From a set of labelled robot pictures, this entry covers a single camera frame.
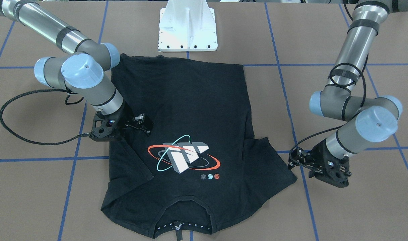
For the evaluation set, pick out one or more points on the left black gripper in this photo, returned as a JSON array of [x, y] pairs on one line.
[[319, 152]]

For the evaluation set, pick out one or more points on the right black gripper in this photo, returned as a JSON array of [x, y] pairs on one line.
[[124, 115]]

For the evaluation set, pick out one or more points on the black printed t-shirt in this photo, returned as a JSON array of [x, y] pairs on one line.
[[201, 168]]

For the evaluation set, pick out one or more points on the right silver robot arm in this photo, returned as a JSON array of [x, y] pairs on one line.
[[81, 71]]

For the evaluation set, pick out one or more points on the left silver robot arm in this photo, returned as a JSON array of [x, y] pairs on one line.
[[367, 120]]

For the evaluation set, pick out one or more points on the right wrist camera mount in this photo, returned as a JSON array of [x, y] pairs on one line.
[[105, 127]]

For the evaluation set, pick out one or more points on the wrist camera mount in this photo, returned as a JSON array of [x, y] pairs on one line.
[[333, 171], [105, 127]]

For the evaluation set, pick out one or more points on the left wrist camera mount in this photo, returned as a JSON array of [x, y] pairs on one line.
[[333, 171]]

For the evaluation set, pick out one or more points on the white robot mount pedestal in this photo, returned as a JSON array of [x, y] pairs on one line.
[[187, 26]]

